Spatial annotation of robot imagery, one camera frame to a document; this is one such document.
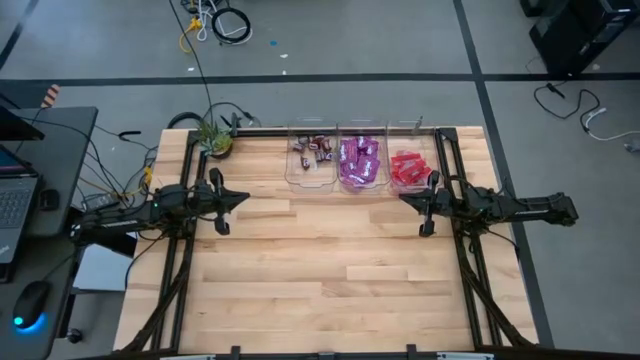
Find black table frame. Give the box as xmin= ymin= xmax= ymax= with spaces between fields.
xmin=119 ymin=126 xmax=539 ymax=360

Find white floor cable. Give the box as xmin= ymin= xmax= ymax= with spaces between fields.
xmin=583 ymin=106 xmax=640 ymax=143
xmin=195 ymin=0 xmax=221 ymax=44

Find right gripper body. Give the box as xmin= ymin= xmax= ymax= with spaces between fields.
xmin=433 ymin=187 xmax=464 ymax=220

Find black power adapter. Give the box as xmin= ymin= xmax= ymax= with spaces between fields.
xmin=82 ymin=194 xmax=120 ymax=212

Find black equipment cabinet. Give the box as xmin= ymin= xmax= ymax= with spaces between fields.
xmin=519 ymin=0 xmax=640 ymax=76

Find black computer mouse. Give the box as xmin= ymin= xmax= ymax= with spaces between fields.
xmin=11 ymin=279 xmax=51 ymax=331

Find orange black striped marker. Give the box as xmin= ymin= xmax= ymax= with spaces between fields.
xmin=39 ymin=83 xmax=61 ymax=110

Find clear plastic bin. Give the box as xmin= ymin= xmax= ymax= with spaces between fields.
xmin=386 ymin=118 xmax=442 ymax=197
xmin=283 ymin=116 xmax=340 ymax=196
xmin=336 ymin=118 xmax=392 ymax=196

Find open black laptop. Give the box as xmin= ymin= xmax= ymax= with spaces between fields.
xmin=0 ymin=144 xmax=41 ymax=251

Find thin yellow cable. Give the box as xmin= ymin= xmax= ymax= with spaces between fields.
xmin=78 ymin=166 xmax=154 ymax=199

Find dark grey desk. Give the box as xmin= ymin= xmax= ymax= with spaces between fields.
xmin=0 ymin=105 xmax=100 ymax=360

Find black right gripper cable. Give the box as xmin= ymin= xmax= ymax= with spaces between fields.
xmin=447 ymin=174 xmax=480 ymax=195

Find black cable bundle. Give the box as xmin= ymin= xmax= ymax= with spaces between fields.
xmin=166 ymin=101 xmax=262 ymax=130

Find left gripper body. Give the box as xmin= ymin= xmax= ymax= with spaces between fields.
xmin=192 ymin=180 xmax=226 ymax=219

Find potted green plant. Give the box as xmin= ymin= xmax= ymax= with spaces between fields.
xmin=197 ymin=119 xmax=235 ymax=160

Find black flat panel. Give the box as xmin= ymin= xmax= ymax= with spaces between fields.
xmin=0 ymin=105 xmax=46 ymax=143

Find black looped floor cable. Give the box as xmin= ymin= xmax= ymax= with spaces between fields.
xmin=532 ymin=82 xmax=601 ymax=132

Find long black floor cable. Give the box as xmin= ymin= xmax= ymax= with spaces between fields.
xmin=167 ymin=0 xmax=216 ymax=126

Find small black device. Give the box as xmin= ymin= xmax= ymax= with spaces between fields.
xmin=39 ymin=188 xmax=60 ymax=211

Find yellow plug cable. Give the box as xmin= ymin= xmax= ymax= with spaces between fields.
xmin=178 ymin=15 xmax=204 ymax=54

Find coiled black cable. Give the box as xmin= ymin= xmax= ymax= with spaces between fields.
xmin=209 ymin=6 xmax=253 ymax=46

